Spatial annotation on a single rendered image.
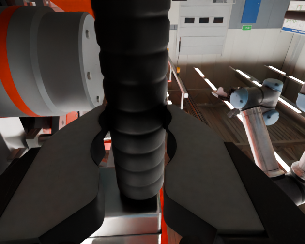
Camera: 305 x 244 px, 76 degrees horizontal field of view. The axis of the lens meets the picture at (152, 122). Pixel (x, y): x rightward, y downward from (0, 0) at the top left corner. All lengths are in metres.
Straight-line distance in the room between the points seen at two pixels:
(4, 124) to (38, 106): 0.12
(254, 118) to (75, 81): 0.72
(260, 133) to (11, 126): 0.77
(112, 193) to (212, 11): 13.89
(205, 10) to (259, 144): 13.16
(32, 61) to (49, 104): 0.05
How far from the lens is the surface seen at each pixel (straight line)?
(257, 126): 0.85
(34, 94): 0.26
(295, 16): 0.64
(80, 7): 0.70
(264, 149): 0.85
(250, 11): 14.96
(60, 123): 0.54
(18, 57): 0.25
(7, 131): 0.38
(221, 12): 14.17
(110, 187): 0.17
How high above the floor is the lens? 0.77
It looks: 32 degrees up
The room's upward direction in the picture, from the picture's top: 180 degrees clockwise
